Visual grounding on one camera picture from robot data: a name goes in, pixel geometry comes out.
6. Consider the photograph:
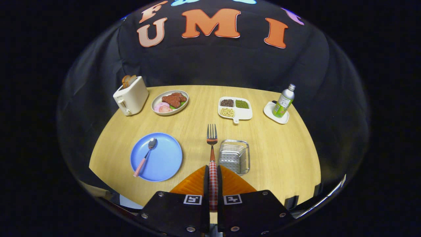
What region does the metal wire basket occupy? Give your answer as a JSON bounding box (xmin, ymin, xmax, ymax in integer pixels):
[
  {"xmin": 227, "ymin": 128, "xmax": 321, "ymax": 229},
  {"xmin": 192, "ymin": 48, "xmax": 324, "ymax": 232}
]
[{"xmin": 218, "ymin": 139, "xmax": 251, "ymax": 176}]

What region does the black backdrop cloth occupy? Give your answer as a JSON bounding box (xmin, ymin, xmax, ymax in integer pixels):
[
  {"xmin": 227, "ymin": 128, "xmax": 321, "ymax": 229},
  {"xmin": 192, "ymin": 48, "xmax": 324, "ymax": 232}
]
[{"xmin": 58, "ymin": 0, "xmax": 370, "ymax": 211}]

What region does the spoon with red checked handle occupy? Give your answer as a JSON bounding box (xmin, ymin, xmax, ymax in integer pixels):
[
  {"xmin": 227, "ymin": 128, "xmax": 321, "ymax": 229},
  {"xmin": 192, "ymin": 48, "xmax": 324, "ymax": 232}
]
[{"xmin": 133, "ymin": 138, "xmax": 158, "ymax": 178}]

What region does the fork with red checked handle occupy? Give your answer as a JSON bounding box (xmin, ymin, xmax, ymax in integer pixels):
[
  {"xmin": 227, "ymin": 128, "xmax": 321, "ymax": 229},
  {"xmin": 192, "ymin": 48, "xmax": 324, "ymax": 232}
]
[{"xmin": 207, "ymin": 124, "xmax": 219, "ymax": 212}]

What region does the brown meat piece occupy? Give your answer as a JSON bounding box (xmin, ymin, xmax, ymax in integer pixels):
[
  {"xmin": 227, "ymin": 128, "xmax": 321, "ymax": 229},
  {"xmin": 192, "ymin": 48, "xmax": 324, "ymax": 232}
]
[{"xmin": 161, "ymin": 92, "xmax": 187, "ymax": 109}]

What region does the blue round plate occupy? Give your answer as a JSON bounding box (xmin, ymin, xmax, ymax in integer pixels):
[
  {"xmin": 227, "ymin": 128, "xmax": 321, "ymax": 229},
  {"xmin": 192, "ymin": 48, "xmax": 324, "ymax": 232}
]
[{"xmin": 130, "ymin": 132, "xmax": 183, "ymax": 182}]

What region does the white divided dish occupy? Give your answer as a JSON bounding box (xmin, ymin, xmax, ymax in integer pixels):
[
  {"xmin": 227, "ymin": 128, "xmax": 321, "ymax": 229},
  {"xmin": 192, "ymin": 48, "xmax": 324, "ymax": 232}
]
[{"xmin": 218, "ymin": 96, "xmax": 253, "ymax": 124}]

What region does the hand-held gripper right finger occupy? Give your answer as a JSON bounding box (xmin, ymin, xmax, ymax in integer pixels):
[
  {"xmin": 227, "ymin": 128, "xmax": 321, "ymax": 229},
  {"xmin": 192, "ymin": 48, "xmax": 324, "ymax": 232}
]
[{"xmin": 217, "ymin": 165, "xmax": 295, "ymax": 237}]

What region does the white square coaster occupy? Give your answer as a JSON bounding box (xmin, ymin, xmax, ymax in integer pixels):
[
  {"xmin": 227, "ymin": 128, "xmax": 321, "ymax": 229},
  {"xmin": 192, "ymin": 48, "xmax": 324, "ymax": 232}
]
[{"xmin": 263, "ymin": 101, "xmax": 290, "ymax": 124}]

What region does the grey round food plate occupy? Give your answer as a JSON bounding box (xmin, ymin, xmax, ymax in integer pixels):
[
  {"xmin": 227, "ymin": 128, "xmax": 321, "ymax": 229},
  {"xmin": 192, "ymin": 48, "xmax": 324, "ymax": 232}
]
[{"xmin": 151, "ymin": 90, "xmax": 189, "ymax": 116}]

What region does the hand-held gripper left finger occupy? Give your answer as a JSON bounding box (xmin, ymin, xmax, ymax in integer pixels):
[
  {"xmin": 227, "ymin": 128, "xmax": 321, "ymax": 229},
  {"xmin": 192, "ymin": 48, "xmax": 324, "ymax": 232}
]
[{"xmin": 136, "ymin": 165, "xmax": 211, "ymax": 237}]

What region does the cream white toaster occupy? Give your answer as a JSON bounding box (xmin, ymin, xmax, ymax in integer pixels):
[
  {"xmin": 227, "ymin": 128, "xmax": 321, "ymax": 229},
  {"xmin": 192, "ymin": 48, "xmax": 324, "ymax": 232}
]
[{"xmin": 113, "ymin": 76, "xmax": 149, "ymax": 116}]

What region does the green label metal bottle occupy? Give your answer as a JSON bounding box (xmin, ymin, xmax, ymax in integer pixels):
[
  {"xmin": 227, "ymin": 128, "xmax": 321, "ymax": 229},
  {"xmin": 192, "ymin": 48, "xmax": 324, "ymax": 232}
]
[{"xmin": 272, "ymin": 84, "xmax": 296, "ymax": 118}]

